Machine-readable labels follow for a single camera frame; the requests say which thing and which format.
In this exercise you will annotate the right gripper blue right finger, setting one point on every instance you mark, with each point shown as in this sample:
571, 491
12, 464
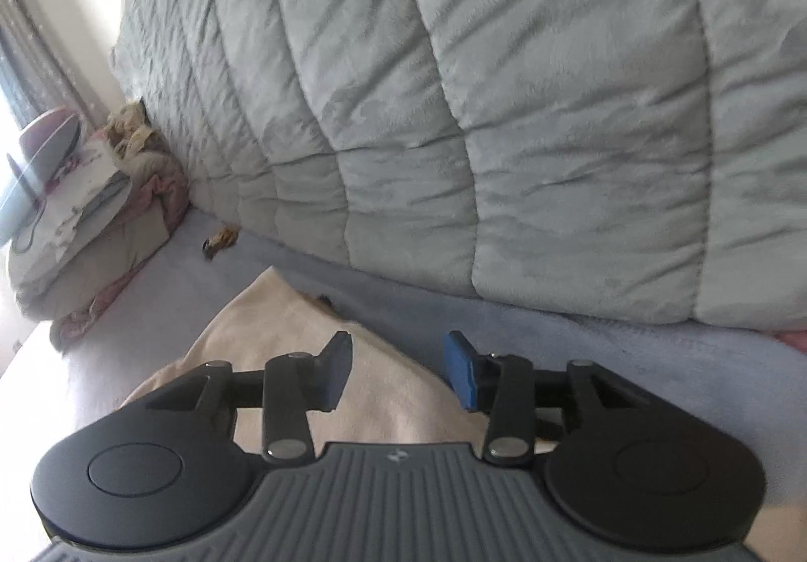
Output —
500, 387

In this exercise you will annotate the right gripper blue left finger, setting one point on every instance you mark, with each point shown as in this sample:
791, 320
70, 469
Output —
294, 385

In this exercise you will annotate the folded grey pink quilt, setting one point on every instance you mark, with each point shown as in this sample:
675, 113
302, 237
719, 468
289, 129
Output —
111, 206

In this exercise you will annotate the grey quilted headboard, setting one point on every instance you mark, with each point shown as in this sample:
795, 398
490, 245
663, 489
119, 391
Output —
640, 160

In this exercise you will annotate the maroon grey pillow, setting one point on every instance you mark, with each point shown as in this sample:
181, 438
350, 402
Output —
43, 146

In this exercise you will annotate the grey patterned curtain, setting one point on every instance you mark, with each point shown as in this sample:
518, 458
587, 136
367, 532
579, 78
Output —
36, 75

